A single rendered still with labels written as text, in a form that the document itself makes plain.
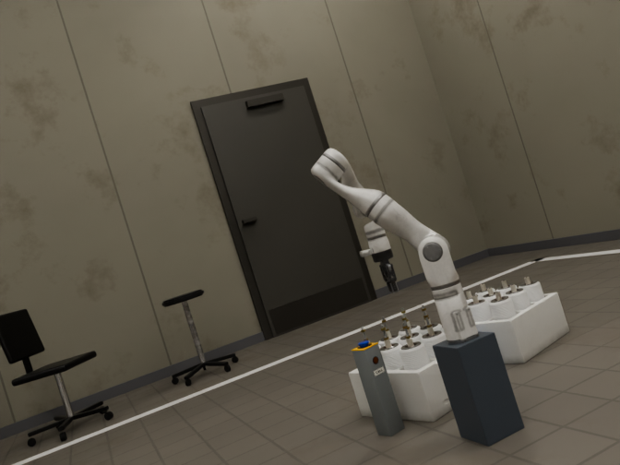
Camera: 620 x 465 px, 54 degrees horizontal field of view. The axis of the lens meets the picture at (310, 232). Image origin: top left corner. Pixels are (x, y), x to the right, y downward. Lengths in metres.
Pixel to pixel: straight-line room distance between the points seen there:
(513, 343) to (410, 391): 0.56
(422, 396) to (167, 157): 3.67
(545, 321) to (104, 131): 3.84
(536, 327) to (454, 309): 0.89
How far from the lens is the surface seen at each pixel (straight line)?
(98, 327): 5.17
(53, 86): 5.48
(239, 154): 5.44
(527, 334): 2.66
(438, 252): 1.86
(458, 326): 1.88
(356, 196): 1.90
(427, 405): 2.23
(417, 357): 2.24
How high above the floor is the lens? 0.74
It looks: level
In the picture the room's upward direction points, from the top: 18 degrees counter-clockwise
